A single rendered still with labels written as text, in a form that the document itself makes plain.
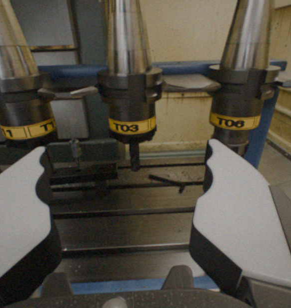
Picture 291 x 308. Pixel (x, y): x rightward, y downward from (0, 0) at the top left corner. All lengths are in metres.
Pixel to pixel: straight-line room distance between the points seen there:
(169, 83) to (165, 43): 1.01
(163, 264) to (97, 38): 0.73
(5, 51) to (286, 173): 0.83
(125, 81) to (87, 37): 0.68
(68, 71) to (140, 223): 0.34
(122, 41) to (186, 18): 1.04
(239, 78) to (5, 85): 0.20
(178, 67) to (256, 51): 0.08
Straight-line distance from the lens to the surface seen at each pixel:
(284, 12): 1.06
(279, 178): 0.86
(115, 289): 0.33
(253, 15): 0.22
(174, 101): 1.25
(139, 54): 0.19
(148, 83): 0.19
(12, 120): 0.23
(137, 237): 0.45
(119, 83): 0.18
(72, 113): 0.88
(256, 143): 0.32
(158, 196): 0.54
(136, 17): 0.20
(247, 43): 0.21
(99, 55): 0.85
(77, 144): 0.57
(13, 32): 0.23
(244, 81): 0.20
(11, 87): 0.21
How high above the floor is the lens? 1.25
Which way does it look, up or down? 29 degrees down
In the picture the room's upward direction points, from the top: 2 degrees counter-clockwise
